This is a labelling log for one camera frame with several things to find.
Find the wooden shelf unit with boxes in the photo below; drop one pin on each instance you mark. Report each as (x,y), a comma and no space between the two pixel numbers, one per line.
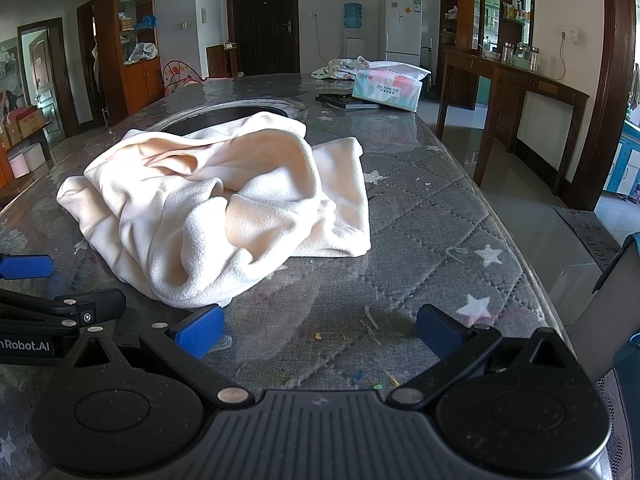
(472,5)

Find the dark wooden door frame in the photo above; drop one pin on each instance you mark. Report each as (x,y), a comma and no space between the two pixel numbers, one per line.
(607,85)

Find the cream fleece garment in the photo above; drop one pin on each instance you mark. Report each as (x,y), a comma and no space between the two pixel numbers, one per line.
(200,210)

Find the tall wooden shelf cabinet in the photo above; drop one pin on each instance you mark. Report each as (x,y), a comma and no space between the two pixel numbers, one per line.
(142,85)

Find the glass jar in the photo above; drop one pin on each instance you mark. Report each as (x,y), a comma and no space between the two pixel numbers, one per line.
(522,54)
(508,52)
(535,59)

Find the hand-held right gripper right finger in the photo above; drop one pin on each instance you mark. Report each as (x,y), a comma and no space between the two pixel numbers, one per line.
(440,331)

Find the pink storage box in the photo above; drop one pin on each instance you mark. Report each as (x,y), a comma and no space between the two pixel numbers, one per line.
(27,160)

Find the round built-in induction cooker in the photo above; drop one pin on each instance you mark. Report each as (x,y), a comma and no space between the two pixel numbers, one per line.
(225,111)

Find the brown interior door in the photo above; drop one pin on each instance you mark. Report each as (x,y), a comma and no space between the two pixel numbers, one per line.
(50,85)

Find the crumpled patterned cloth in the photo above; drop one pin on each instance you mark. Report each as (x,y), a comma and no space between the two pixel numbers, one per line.
(335,70)

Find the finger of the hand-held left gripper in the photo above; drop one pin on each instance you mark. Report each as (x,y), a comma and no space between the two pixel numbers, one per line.
(100,305)
(25,266)

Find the grey door mat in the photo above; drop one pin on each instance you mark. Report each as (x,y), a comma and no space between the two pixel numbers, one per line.
(585,232)

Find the dark wooden side table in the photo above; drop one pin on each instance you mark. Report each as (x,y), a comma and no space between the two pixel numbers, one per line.
(515,77)

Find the small dark wooden cabinet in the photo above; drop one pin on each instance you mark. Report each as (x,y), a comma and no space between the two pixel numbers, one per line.
(217,62)

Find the red white sack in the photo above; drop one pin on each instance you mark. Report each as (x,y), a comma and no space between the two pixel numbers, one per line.
(182,77)

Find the dark wooden entrance door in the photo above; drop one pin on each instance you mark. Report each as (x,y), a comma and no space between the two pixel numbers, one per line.
(262,20)

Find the cardboard box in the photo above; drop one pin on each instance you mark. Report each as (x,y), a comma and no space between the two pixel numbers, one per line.
(27,125)

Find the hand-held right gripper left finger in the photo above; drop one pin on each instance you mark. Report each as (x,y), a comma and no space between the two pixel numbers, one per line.
(197,331)

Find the blue water bottle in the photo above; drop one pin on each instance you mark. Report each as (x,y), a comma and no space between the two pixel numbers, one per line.
(353,16)

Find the white refrigerator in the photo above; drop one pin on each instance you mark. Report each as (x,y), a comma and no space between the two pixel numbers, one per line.
(400,30)

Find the pastel tissue pack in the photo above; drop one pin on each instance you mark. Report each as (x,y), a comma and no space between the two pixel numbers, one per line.
(385,92)

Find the light blue kitchen cabinet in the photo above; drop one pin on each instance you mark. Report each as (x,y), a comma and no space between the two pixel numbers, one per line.
(625,170)

